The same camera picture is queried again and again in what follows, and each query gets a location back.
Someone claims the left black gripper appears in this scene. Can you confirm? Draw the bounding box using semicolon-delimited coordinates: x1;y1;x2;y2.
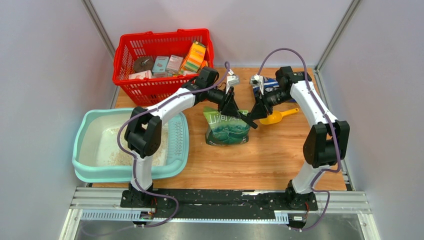
206;86;241;120

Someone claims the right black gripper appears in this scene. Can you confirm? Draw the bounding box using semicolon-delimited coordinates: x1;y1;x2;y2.
249;88;294;121

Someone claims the black bag clip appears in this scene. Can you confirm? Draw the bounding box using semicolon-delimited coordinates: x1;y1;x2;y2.
238;112;258;129

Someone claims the yellow plastic scoop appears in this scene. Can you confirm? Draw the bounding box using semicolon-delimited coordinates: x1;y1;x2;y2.
259;108;300;125

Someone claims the green litter bag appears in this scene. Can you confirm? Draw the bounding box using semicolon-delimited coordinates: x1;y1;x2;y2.
203;106;251;146

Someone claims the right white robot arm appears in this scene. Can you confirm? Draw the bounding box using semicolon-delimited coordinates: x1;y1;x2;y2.
247;66;350;210

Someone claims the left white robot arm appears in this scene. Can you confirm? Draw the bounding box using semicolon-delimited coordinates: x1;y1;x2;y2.
117;66;243;208

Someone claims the pink grey small box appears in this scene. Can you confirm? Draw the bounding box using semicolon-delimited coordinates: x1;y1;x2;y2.
165;55;184;75

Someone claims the teal small box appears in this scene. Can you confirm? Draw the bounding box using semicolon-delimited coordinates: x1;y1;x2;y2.
152;56;170;74

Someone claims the brown round box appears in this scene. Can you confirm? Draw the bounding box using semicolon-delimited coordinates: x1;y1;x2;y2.
133;56;155;73

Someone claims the beige cat litter pile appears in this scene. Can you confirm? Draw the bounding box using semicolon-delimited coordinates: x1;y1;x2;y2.
108;124;169;167

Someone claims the teal plastic litter box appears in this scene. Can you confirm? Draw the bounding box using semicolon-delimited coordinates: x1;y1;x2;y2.
71;108;189;183

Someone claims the blue white snack bag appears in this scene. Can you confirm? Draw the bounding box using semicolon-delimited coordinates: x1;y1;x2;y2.
252;77;296;103

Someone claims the orange green sponge pack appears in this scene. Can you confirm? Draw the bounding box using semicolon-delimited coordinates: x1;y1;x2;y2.
178;41;206;75

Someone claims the red plastic shopping basket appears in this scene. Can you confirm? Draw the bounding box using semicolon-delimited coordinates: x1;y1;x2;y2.
112;28;215;106

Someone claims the white pink sponge pack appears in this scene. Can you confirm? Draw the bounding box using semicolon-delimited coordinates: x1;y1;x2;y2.
128;70;153;80

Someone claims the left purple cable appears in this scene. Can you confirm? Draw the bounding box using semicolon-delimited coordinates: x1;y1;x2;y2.
117;61;231;229

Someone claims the purple cable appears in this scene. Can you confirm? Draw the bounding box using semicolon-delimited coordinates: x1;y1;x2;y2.
117;61;231;229
256;47;342;232

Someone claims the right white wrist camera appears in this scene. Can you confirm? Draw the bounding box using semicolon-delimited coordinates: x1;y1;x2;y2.
249;74;265;96

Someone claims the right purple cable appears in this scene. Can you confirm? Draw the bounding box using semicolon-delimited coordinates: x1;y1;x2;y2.
256;47;342;232

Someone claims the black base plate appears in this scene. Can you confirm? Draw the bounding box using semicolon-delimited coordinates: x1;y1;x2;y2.
120;188;318;220

